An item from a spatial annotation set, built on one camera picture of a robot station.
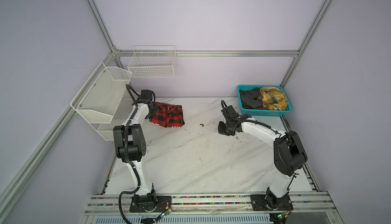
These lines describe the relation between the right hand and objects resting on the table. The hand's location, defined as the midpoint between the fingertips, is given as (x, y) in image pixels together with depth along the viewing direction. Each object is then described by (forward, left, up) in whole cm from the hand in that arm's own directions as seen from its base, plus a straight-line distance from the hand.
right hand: (218, 130), depth 92 cm
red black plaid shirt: (+13, +33, -2) cm, 36 cm away
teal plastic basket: (+17, -29, -3) cm, 34 cm away
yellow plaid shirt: (+25, -40, +3) cm, 47 cm away
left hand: (+11, +43, +4) cm, 45 cm away
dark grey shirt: (+27, -26, 0) cm, 38 cm away
